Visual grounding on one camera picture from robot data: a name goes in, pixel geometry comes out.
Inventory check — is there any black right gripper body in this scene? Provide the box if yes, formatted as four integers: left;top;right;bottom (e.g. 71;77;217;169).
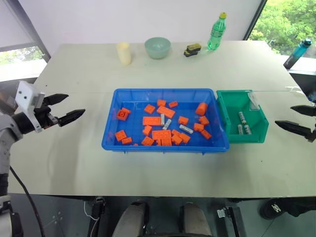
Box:
306;116;316;144

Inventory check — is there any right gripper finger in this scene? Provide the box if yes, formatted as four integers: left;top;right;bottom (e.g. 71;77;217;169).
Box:
274;120;312;139
290;105;316;116

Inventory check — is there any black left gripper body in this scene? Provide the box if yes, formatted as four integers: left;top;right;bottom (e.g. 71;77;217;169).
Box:
33;95;60;130

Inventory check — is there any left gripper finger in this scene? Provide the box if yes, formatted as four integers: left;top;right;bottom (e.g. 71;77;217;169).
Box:
43;93;70;107
57;109;86;127

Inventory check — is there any green plastic bin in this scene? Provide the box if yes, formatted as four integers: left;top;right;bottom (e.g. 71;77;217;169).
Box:
216;89;270;144

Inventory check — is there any clear plastic label card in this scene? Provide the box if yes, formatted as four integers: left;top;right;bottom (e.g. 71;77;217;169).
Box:
247;93;260;111

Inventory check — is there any teal water bottle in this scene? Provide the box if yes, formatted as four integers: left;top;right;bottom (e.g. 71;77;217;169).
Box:
283;38;313;70

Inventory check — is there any blue plastic tray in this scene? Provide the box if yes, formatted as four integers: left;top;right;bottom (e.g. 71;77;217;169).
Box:
101;88;231;156

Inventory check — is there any long orange building block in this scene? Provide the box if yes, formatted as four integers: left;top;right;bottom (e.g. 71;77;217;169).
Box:
142;116;162;126
156;106;176;119
151;130;172;140

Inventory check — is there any cream plastic cup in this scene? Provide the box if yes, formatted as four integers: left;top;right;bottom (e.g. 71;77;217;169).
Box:
116;42;132;66

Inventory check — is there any black shoe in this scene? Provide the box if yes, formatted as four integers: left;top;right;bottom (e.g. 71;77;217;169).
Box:
259;197;316;219

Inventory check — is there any grey window roller blind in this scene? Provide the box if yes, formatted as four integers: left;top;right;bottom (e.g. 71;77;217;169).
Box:
0;0;34;52

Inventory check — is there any tall orange building block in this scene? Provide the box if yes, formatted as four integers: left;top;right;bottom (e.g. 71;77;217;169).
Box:
195;102;209;117

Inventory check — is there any pale green bowl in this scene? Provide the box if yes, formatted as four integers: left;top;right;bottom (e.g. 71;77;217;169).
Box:
144;37;171;60

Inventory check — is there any green bottle with yellow cap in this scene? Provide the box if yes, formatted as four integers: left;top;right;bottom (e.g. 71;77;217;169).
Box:
206;11;228;52

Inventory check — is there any grey rounded shape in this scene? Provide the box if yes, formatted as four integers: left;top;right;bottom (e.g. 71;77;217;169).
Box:
180;201;213;237
111;200;150;237

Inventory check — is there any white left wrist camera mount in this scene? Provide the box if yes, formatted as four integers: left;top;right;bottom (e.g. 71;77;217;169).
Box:
15;80;45;134

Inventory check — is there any orange plastic square part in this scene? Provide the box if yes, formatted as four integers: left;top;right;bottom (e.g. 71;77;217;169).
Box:
116;107;132;121

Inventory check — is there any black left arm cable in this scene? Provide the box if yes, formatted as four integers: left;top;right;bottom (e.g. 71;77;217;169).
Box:
9;166;47;237

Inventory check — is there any black table frame bracket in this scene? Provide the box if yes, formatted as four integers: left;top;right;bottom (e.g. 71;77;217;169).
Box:
216;206;246;237
91;196;106;224

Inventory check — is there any thin white cable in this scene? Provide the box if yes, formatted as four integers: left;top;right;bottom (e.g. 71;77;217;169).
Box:
83;200;100;221

